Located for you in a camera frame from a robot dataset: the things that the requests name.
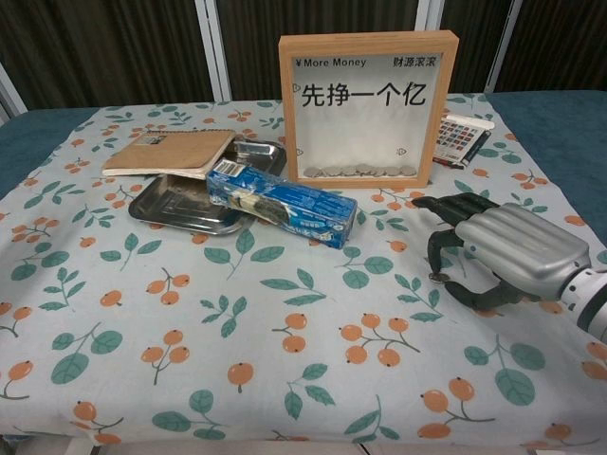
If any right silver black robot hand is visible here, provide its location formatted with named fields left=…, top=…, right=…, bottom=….
left=411, top=192, right=592, bottom=317

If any black pen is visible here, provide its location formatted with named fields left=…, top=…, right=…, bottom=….
left=461, top=130, right=493, bottom=168

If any blue toothpaste box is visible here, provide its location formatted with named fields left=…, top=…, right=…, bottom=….
left=205, top=158, right=359, bottom=250

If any floral leaf berry tablecloth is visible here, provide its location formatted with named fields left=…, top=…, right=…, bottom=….
left=0, top=92, right=607, bottom=447

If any stainless steel tray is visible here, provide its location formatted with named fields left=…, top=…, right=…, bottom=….
left=128, top=138, right=287, bottom=237

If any brown spiral notebook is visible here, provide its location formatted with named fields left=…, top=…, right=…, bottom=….
left=101, top=126, right=237, bottom=181

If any wooden frame coin bank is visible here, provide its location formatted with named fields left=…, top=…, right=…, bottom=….
left=278, top=28, right=461, bottom=191

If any dark folding screen white frame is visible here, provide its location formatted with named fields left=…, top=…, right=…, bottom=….
left=0, top=0, right=607, bottom=125

